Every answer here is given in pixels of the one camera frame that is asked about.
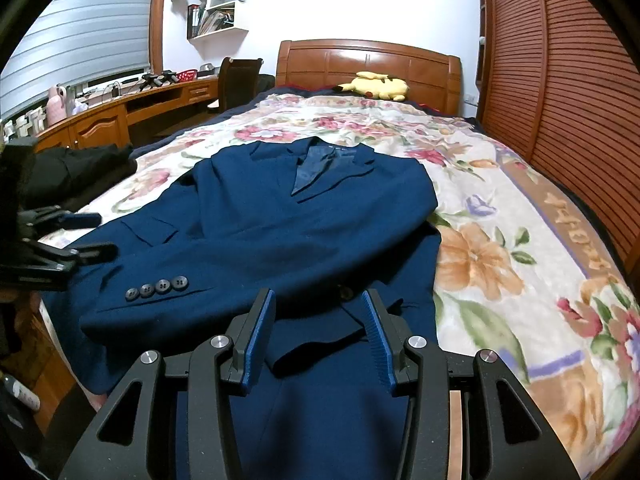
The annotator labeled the row of books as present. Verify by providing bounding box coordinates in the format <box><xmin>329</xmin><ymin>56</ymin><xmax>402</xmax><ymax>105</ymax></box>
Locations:
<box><xmin>187</xmin><ymin>4</ymin><xmax>236</xmax><ymax>38</ymax></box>

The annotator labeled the black garment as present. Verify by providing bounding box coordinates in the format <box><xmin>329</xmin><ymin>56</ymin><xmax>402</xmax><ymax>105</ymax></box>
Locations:
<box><xmin>22</xmin><ymin>144</ymin><xmax>136</xmax><ymax>211</ymax></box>

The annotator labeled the navy blue suit jacket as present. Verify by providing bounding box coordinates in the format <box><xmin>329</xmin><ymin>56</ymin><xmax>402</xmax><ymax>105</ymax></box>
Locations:
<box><xmin>40</xmin><ymin>137</ymin><xmax>443</xmax><ymax>480</ymax></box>

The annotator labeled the grey window blind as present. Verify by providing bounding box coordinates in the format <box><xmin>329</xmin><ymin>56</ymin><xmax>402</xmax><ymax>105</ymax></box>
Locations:
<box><xmin>0</xmin><ymin>0</ymin><xmax>158</xmax><ymax>121</ymax></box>

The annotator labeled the wooden slatted wardrobe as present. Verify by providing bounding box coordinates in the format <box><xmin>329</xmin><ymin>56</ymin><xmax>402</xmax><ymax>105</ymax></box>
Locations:
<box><xmin>475</xmin><ymin>0</ymin><xmax>640</xmax><ymax>281</ymax></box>

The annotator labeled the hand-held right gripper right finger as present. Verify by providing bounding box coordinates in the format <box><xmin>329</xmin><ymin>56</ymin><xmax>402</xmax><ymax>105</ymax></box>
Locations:
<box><xmin>361</xmin><ymin>289</ymin><xmax>583</xmax><ymax>480</ymax></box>

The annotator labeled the black tripod device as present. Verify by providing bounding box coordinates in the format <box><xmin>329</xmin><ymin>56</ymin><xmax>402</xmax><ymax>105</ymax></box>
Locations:
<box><xmin>137</xmin><ymin>71</ymin><xmax>178</xmax><ymax>92</ymax></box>

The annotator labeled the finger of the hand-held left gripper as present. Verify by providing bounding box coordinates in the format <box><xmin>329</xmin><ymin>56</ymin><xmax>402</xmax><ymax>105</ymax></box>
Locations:
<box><xmin>0</xmin><ymin>240</ymin><xmax>119</xmax><ymax>292</ymax></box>
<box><xmin>17</xmin><ymin>205</ymin><xmax>103</xmax><ymax>235</ymax></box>

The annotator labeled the white wall shelf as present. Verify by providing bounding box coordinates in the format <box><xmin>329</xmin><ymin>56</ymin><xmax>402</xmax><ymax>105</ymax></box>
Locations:
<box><xmin>186</xmin><ymin>0</ymin><xmax>253</xmax><ymax>41</ymax></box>

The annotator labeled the yellow plush toy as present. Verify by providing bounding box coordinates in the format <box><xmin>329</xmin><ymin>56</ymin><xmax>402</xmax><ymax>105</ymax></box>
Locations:
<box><xmin>334</xmin><ymin>71</ymin><xmax>411</xmax><ymax>102</ymax></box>

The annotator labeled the wooden desk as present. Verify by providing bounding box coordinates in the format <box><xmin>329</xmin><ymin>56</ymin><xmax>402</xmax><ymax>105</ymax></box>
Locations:
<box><xmin>30</xmin><ymin>74</ymin><xmax>223</xmax><ymax>153</ymax></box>

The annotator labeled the floral blanket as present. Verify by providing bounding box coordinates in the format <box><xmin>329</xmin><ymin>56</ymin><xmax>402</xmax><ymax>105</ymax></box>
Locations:
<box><xmin>35</xmin><ymin>92</ymin><xmax>640</xmax><ymax>480</ymax></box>

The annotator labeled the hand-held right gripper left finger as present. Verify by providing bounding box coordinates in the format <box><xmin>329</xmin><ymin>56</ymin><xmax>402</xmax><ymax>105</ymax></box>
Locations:
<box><xmin>57</xmin><ymin>287</ymin><xmax>277</xmax><ymax>480</ymax></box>

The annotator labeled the wooden bed headboard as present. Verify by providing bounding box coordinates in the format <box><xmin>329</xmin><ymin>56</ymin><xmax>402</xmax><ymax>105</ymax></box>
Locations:
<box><xmin>276</xmin><ymin>39</ymin><xmax>463</xmax><ymax>113</ymax></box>

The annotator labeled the dark brown chair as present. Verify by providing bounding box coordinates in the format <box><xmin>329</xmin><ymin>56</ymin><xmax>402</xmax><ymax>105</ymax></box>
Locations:
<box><xmin>207</xmin><ymin>56</ymin><xmax>276</xmax><ymax>111</ymax></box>

